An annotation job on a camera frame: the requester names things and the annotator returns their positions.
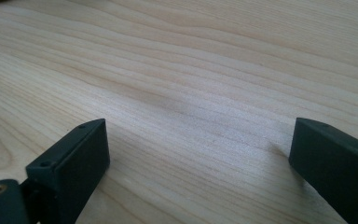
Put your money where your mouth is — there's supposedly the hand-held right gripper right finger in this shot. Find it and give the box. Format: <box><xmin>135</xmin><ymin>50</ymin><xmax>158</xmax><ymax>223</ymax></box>
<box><xmin>288</xmin><ymin>117</ymin><xmax>358</xmax><ymax>224</ymax></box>

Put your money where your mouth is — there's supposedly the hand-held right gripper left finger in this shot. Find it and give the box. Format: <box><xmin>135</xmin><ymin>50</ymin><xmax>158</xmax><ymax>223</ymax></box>
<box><xmin>25</xmin><ymin>118</ymin><xmax>111</xmax><ymax>224</ymax></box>

